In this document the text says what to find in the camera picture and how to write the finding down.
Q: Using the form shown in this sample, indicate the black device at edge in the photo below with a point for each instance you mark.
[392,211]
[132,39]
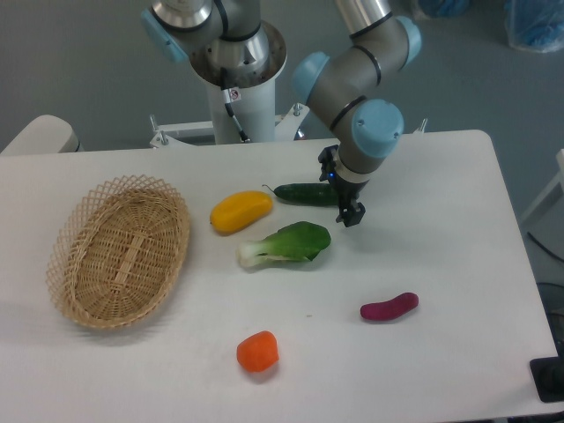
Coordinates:
[547,374]

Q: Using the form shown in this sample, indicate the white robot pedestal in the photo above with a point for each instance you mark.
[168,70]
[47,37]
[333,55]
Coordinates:
[240,83]

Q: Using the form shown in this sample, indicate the blue plastic bag left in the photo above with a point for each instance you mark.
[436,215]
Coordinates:
[433,9]

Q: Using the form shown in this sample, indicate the woven wicker basket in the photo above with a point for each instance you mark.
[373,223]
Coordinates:
[120,252]

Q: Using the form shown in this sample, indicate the dark green cucumber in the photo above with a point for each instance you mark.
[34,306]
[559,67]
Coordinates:
[314,194]

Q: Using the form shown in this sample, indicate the white chair back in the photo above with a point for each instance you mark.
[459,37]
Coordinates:
[45,134]

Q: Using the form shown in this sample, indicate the green bok choy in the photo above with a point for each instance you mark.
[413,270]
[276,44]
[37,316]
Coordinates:
[299,242]

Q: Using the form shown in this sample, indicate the orange carrot piece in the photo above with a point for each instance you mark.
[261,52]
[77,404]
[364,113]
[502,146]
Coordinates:
[258,353]

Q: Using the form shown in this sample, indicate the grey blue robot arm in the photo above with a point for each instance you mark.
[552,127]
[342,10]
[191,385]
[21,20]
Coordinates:
[334,89]

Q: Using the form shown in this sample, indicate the white frame at right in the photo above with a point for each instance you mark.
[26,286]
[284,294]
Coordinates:
[547,198]

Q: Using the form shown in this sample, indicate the yellow bell pepper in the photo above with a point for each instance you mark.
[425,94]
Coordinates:
[240,210]

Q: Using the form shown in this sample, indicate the blue plastic bag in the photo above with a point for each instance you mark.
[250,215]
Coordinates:
[433,9]
[534,26]

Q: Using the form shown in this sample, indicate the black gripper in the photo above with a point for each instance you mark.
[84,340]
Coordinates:
[346,183]

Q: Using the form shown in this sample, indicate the purple sweet potato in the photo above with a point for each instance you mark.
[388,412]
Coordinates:
[387,311]

